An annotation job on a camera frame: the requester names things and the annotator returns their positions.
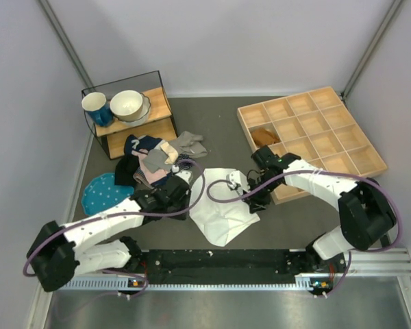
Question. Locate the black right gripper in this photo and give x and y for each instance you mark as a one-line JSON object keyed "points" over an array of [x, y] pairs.
{"points": [[256, 202]]}

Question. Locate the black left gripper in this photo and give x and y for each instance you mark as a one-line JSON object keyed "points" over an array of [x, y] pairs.
{"points": [[186, 198]]}

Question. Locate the white underwear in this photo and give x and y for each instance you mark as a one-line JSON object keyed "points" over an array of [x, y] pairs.
{"points": [[219, 223]]}

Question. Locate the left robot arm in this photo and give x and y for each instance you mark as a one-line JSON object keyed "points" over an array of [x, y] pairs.
{"points": [[59, 253]]}

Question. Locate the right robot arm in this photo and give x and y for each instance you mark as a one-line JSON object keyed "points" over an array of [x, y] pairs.
{"points": [[365, 213]]}

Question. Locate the cream underwear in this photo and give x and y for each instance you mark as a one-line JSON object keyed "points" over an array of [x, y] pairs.
{"points": [[170, 151]]}

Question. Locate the pink underwear navy trim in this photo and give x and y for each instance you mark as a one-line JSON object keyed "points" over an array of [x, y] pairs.
{"points": [[145, 176]]}

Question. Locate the taupe grey underwear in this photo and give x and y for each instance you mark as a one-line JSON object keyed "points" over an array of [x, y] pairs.
{"points": [[189, 144]]}

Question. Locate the black underwear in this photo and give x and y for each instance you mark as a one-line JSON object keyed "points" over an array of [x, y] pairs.
{"points": [[125, 170]]}

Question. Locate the navy blue underwear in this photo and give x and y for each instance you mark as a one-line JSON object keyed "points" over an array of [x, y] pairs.
{"points": [[136, 143]]}

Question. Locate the brown rolled underwear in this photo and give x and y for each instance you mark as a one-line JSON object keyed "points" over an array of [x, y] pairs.
{"points": [[263, 137]]}

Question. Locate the teal polka dot plate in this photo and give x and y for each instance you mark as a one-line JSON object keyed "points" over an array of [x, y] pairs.
{"points": [[102, 193]]}

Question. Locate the white scalloped bowl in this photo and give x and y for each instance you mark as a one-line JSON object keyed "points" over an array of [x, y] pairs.
{"points": [[145, 113]]}

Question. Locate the wooden compartment tray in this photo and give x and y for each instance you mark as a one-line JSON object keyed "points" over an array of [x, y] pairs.
{"points": [[317, 126]]}

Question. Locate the white ceramic bowl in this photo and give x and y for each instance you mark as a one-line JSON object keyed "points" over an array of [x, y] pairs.
{"points": [[127, 105]]}

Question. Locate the blue white mug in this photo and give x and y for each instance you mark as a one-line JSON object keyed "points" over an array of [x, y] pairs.
{"points": [[96, 106]]}

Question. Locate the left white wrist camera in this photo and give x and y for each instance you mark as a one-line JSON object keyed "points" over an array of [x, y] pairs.
{"points": [[185, 175]]}

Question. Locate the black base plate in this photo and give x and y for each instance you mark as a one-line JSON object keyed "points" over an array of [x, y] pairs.
{"points": [[230, 266]]}

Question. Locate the black wire wooden shelf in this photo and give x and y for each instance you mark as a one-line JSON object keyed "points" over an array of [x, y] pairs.
{"points": [[160, 123]]}

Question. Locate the aluminium frame rail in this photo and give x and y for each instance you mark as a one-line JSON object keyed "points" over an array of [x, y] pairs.
{"points": [[269, 288]]}

